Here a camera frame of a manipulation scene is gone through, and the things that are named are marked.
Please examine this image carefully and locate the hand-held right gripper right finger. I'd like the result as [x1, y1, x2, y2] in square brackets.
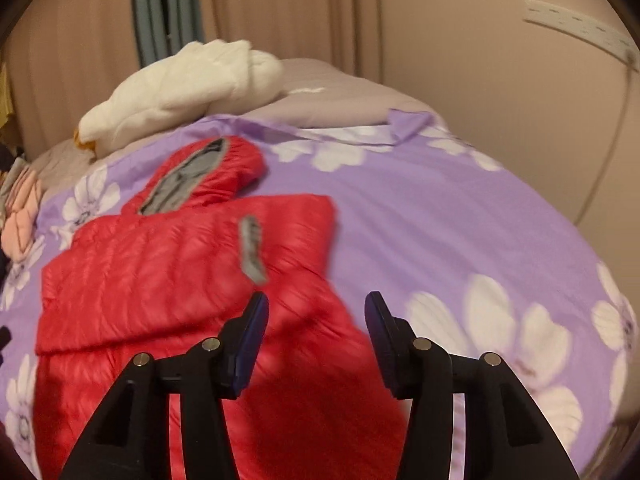
[364, 290, 584, 480]

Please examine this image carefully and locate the purple floral bed sheet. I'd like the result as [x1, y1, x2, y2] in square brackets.
[0, 108, 639, 480]

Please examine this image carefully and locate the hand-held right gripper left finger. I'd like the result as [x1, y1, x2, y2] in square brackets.
[59, 291, 270, 480]

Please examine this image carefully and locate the pink puffer garment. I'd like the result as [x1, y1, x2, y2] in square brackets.
[0, 157, 44, 262]

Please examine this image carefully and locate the grey pillow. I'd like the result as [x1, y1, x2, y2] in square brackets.
[30, 57, 432, 186]

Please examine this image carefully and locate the white perforated strip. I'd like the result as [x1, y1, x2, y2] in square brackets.
[523, 0, 636, 66]

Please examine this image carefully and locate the white plush blanket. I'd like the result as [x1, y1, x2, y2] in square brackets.
[74, 39, 282, 155]

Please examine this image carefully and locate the red puffer jacket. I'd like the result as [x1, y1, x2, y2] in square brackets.
[33, 136, 412, 480]

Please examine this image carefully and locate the teal curtain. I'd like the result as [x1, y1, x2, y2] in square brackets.
[132, 0, 206, 63]

